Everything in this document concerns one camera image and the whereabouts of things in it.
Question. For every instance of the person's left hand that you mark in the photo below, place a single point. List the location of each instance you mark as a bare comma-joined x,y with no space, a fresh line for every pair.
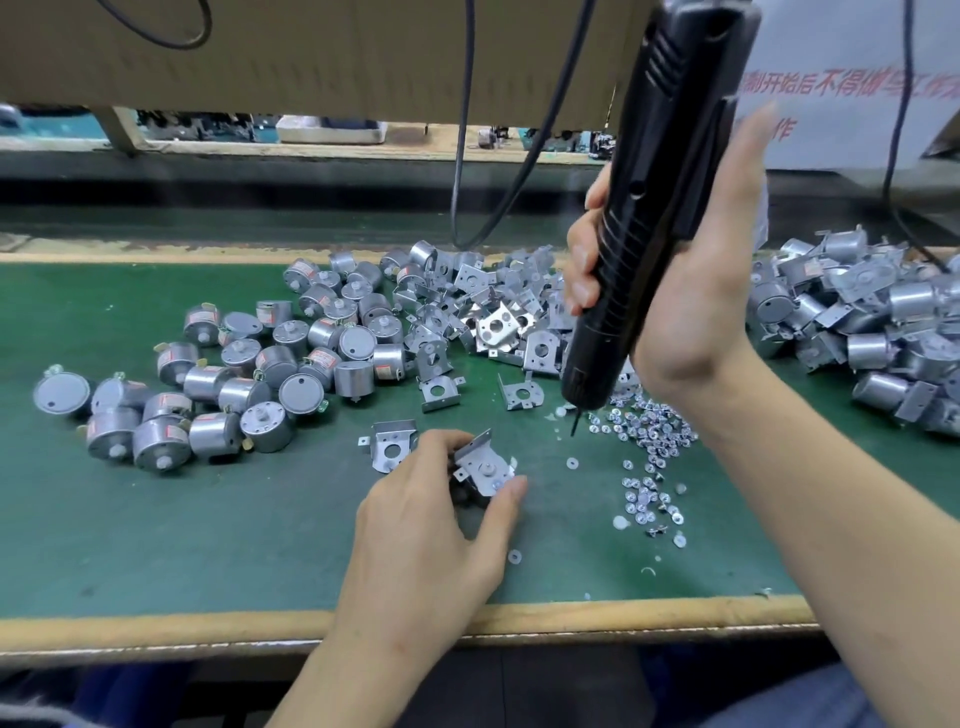
413,563

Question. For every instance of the person's right hand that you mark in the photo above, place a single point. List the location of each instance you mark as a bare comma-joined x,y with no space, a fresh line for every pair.
705,285

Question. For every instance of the black electric screwdriver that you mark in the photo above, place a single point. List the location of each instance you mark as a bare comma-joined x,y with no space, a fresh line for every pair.
660,180

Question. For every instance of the silver round motor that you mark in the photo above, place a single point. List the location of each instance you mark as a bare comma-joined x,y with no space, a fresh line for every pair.
501,485

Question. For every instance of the silver metal bracket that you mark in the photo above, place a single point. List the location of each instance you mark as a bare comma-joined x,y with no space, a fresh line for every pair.
480,459
390,443

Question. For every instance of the pile of assembled motors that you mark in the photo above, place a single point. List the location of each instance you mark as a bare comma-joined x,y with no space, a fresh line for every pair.
878,308

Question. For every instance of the pile of metal brackets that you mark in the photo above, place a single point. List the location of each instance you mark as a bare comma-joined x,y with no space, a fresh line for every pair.
480,300

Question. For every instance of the pile of silver motors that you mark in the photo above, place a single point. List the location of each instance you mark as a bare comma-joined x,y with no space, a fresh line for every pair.
225,383

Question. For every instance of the person's right forearm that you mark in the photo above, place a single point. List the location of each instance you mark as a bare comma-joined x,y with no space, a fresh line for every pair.
855,555

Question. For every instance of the person's left forearm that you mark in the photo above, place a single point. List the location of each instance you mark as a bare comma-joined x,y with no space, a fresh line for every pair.
375,683

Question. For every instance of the small clear plastic bag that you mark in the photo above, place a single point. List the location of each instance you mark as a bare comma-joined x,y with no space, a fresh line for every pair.
759,210

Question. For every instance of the scatter of small silver screws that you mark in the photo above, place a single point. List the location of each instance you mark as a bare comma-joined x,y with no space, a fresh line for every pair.
653,443

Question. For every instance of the white paper sign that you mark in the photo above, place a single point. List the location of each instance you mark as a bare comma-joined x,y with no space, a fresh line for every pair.
870,75

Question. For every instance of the green bench mat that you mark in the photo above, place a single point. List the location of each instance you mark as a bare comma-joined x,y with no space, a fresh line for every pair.
60,555

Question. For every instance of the grey blue trousers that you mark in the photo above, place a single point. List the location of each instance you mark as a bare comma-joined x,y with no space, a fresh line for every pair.
795,702

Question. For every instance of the brown back panel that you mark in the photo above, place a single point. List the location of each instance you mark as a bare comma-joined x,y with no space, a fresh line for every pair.
330,53

